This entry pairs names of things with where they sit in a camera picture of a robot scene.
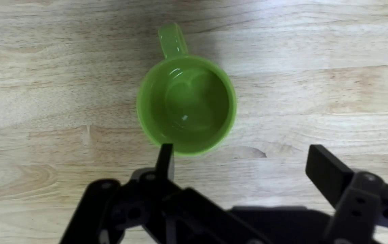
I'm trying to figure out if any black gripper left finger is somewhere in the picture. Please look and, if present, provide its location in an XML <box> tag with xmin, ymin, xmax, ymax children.
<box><xmin>59</xmin><ymin>142</ymin><xmax>267</xmax><ymax>244</ymax></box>

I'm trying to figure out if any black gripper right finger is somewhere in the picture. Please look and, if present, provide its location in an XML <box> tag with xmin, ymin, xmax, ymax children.
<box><xmin>305</xmin><ymin>143</ymin><xmax>388</xmax><ymax>244</ymax></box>

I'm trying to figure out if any green plastic mug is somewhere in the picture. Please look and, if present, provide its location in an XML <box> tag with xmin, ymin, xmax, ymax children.
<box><xmin>135</xmin><ymin>21</ymin><xmax>238</xmax><ymax>158</ymax></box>

